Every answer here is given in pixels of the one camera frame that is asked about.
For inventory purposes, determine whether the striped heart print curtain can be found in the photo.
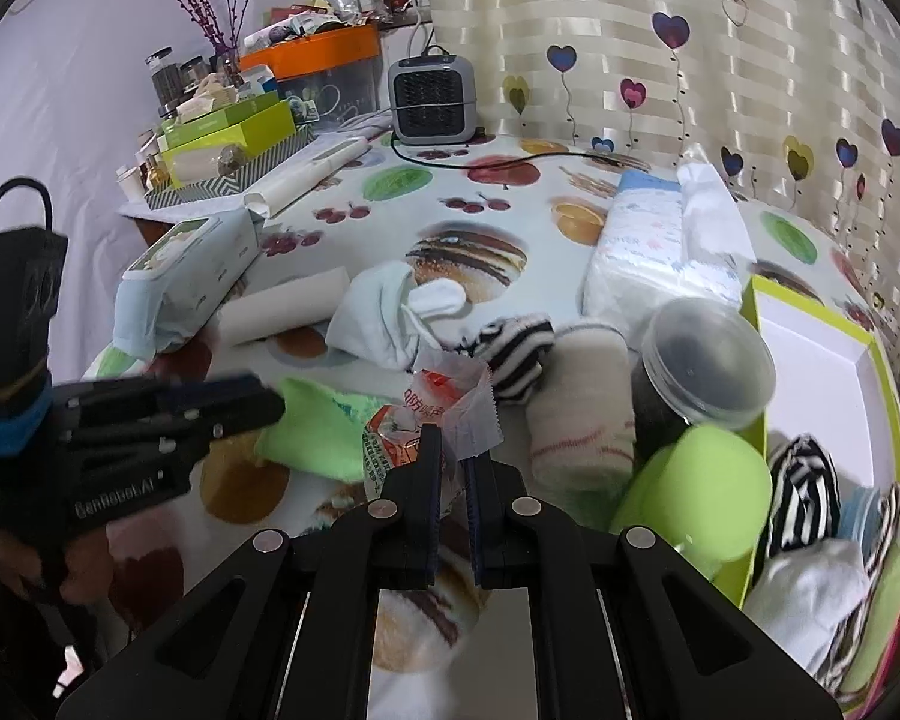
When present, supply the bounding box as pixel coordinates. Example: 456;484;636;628
420;0;900;391

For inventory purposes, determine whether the white power cable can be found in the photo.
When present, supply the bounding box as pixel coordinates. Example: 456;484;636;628
405;0;436;53

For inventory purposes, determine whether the green plastic jar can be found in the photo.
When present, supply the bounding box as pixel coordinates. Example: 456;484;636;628
607;424;773;582

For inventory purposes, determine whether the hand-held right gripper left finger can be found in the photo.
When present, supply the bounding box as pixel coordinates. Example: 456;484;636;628
56;424;445;720

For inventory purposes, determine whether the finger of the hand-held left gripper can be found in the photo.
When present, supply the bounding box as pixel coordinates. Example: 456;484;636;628
67;390;287;466
60;371;278;421

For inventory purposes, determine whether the black heater cable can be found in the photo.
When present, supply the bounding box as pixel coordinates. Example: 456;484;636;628
388;131;646;170

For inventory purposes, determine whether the white striped towel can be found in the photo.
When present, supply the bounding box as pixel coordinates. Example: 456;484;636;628
525;321;638;488

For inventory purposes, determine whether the black white striped cloth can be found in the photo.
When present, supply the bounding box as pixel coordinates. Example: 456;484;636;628
757;435;845;563

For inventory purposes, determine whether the pale blue cloth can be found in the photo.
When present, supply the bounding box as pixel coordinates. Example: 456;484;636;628
325;262;451;372

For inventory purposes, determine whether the blue wet wipes pack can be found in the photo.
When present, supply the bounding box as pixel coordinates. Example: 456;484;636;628
112;208;262;357

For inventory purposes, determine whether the small white sock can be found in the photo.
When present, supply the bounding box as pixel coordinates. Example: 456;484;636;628
405;279;467;316

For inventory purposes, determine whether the red white snack packet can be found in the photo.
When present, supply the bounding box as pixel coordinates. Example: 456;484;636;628
361;360;503;503

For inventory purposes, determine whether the clear round lidded container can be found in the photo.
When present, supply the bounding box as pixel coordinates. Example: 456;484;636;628
630;298;777;466

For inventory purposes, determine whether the pile of assorted packets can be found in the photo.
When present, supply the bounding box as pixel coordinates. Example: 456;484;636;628
244;0;376;53

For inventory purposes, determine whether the black white striped sock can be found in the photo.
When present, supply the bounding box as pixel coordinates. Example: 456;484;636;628
454;315;556;406

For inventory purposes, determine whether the tall glass jar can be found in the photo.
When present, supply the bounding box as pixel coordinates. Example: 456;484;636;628
146;47;181;117

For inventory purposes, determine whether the person's left hand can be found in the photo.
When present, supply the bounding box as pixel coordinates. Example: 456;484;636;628
0;525;113;608

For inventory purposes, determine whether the blue face mask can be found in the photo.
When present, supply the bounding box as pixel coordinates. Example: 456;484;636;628
832;486;882;548

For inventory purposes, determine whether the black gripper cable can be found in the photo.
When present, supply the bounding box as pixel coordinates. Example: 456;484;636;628
0;176;53;241

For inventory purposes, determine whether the soft tissue pack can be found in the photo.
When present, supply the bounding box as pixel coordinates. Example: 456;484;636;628
581;161;758;323

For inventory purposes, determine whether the chevron patterned tray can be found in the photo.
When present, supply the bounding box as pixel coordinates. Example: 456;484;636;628
142;124;320;211

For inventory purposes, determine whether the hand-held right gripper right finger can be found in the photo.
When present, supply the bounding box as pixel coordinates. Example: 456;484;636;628
461;454;845;720

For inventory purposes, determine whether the green cardboard tissue box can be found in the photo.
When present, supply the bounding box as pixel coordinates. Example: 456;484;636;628
157;94;297;188

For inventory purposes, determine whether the green cloth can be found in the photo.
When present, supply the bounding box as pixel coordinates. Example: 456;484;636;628
253;377;395;481

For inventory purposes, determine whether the green white cardboard box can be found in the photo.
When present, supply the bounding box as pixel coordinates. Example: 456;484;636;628
720;274;900;698

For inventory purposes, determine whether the orange lidded clear box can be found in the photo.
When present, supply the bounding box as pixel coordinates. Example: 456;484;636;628
236;22;383;128

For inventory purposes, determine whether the rolled white paper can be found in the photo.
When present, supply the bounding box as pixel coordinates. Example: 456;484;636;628
244;136;372;220

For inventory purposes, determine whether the grey desktop heater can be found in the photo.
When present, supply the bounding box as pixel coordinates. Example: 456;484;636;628
387;45;477;147

